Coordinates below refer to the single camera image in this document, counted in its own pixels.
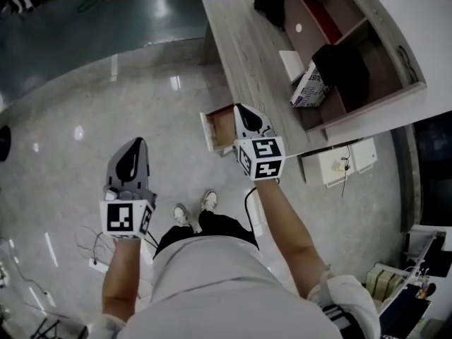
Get person's left white shoe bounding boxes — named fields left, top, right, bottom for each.
left=172, top=203, right=194, bottom=227

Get person's left forearm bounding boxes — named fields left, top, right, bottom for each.
left=101, top=236, right=143, bottom=323

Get black framed glass door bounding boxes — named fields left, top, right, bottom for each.
left=412, top=110, right=452, bottom=227

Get dark screen panel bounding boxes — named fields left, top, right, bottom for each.
left=379, top=282, right=434, bottom=339

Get large white box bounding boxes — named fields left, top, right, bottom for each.
left=299, top=146, right=355, bottom=189

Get black cloth bundle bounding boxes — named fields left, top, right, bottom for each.
left=251, top=0, right=287, bottom=32

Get person's black trousers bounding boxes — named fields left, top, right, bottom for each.
left=153, top=210, right=261, bottom=261

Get black folding stand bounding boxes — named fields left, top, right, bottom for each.
left=30, top=317, right=89, bottom=339

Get thin black cable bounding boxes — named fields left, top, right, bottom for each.
left=339, top=143, right=354, bottom=198

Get black tangled cable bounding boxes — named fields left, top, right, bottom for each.
left=74, top=224, right=116, bottom=261

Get black round stand base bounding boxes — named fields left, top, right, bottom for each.
left=0, top=125, right=13, bottom=162

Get black coiled cable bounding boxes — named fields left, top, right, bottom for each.
left=396, top=44, right=421, bottom=84

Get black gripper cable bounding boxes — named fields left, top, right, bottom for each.
left=244, top=186, right=261, bottom=242

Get black box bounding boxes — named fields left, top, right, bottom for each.
left=311, top=43, right=372, bottom=95

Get white table frame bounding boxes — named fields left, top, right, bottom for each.
left=402, top=224, right=452, bottom=279

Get small white box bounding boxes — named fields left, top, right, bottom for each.
left=349, top=137, right=379, bottom=174

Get person's white shoe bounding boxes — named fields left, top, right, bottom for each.
left=200, top=189, right=218, bottom=213
left=172, top=203, right=194, bottom=227

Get printed letter pattern box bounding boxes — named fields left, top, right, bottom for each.
left=289, top=59, right=335, bottom=109

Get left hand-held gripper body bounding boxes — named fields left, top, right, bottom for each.
left=99, top=185, right=158, bottom=241

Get grey wooden shelf hutch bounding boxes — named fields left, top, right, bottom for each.
left=254, top=0, right=429, bottom=141

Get person's light grey shirt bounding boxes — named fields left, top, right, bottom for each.
left=88, top=236, right=383, bottom=339

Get white flat box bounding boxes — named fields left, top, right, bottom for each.
left=278, top=49, right=306, bottom=83

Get person's right white shoe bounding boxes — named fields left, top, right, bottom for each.
left=200, top=189, right=218, bottom=213

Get strapped cardboard boxes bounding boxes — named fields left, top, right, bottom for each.
left=364, top=263, right=408, bottom=302

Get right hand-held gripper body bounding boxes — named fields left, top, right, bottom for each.
left=234, top=128, right=287, bottom=182

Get wooden drawer with white front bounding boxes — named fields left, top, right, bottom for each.
left=198, top=104, right=239, bottom=153

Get person's right forearm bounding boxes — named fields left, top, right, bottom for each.
left=251, top=178, right=331, bottom=300

